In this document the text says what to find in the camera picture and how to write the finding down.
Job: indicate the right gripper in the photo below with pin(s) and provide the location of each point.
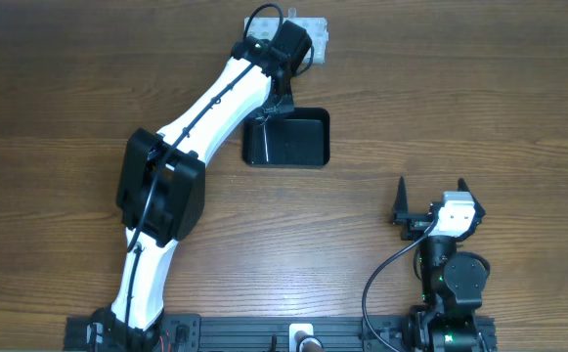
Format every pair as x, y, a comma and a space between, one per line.
416, 226

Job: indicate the clear test tube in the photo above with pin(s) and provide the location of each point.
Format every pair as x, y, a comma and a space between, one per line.
292, 12
266, 144

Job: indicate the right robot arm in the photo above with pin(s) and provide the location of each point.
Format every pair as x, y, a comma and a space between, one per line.
452, 283

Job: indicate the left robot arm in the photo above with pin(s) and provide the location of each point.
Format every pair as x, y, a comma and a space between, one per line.
225, 102

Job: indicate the black tray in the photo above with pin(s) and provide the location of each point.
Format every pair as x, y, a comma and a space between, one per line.
303, 142

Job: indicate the white test tube rack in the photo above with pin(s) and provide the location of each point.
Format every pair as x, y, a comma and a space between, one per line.
318, 34

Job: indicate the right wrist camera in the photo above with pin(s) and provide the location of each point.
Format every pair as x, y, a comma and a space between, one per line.
454, 215

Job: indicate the mounting rail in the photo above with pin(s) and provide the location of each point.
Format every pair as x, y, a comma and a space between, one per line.
244, 333

